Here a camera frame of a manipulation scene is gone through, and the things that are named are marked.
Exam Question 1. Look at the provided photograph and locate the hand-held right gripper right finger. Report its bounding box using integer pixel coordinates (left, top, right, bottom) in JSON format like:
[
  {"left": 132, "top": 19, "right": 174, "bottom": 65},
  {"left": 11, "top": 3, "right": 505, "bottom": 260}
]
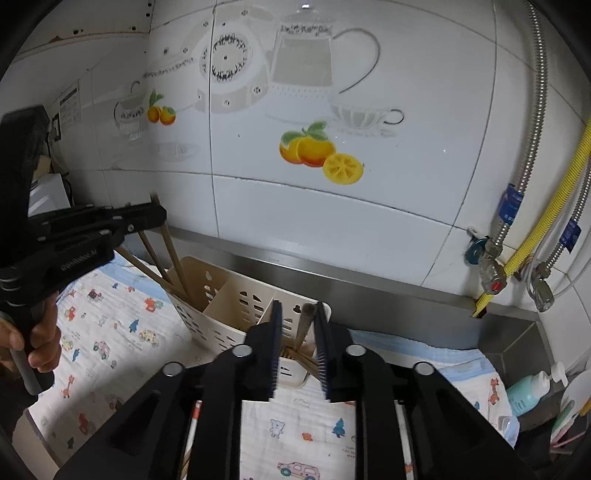
[{"left": 314, "top": 302, "right": 539, "bottom": 480}]

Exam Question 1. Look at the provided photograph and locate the brown wooden chopstick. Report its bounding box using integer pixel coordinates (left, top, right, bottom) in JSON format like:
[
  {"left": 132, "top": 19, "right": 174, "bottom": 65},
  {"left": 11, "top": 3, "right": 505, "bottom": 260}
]
[
  {"left": 294, "top": 302, "right": 315, "bottom": 348},
  {"left": 139, "top": 230, "right": 164, "bottom": 280},
  {"left": 150, "top": 193, "right": 189, "bottom": 297},
  {"left": 115, "top": 247, "right": 175, "bottom": 291}
]

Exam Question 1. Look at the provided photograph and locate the white printed cloth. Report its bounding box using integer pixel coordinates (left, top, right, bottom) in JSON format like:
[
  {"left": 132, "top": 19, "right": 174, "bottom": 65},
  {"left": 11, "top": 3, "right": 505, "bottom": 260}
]
[{"left": 25, "top": 251, "right": 520, "bottom": 480}]

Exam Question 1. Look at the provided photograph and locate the teal pump bottle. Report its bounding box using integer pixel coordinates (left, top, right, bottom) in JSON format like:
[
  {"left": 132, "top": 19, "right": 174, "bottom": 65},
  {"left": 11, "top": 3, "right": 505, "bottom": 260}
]
[{"left": 505, "top": 361, "right": 568, "bottom": 416}]

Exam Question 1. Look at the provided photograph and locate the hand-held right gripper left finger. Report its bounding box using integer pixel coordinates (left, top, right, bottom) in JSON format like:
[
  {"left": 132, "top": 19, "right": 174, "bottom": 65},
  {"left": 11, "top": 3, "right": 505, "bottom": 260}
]
[{"left": 55, "top": 300, "right": 283, "bottom": 480}]

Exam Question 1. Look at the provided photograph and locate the yellow corrugated gas hose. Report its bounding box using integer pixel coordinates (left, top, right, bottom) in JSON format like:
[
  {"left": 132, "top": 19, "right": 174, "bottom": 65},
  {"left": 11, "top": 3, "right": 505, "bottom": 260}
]
[{"left": 475, "top": 117, "right": 591, "bottom": 319}]

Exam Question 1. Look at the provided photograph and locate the printed wall label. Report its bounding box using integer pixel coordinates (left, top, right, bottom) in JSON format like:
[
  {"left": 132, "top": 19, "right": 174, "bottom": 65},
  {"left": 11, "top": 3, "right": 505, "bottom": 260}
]
[{"left": 58, "top": 78, "right": 83, "bottom": 129}]

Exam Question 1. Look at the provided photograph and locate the white microwave oven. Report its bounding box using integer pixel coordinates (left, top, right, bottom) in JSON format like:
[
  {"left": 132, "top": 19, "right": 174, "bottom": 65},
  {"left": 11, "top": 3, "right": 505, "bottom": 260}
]
[{"left": 28, "top": 173, "right": 71, "bottom": 217}]

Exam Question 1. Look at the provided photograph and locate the steel flexible water hose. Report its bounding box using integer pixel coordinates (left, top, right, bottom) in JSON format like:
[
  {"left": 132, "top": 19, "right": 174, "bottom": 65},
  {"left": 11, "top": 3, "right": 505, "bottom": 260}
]
[
  {"left": 536, "top": 161, "right": 591, "bottom": 278},
  {"left": 496, "top": 0, "right": 550, "bottom": 250}
]

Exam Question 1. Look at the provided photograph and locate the beige plastic utensil holder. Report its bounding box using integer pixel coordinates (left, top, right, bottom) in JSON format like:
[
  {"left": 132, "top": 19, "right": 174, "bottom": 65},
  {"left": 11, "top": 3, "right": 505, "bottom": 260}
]
[{"left": 165, "top": 256, "right": 332, "bottom": 387}]

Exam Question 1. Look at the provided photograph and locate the steel water valve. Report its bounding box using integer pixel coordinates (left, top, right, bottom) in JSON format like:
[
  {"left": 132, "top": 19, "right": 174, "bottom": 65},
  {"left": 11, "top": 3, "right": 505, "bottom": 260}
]
[{"left": 526, "top": 263, "right": 556, "bottom": 313}]

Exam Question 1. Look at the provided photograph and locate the steel valve red handle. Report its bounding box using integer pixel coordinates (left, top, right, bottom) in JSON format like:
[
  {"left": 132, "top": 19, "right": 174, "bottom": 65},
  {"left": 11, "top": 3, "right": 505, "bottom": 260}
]
[{"left": 465, "top": 226, "right": 509, "bottom": 296}]

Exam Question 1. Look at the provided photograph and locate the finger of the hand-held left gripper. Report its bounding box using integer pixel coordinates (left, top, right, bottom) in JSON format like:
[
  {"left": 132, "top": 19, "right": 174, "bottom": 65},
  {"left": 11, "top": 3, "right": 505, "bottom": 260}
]
[
  {"left": 48, "top": 220, "right": 166, "bottom": 251},
  {"left": 41, "top": 203, "right": 167, "bottom": 232}
]

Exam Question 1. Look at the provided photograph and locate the person's left hand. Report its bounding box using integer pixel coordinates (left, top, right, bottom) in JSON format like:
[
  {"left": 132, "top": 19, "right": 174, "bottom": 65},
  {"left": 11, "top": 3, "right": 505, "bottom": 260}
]
[{"left": 0, "top": 302, "right": 62, "bottom": 374}]

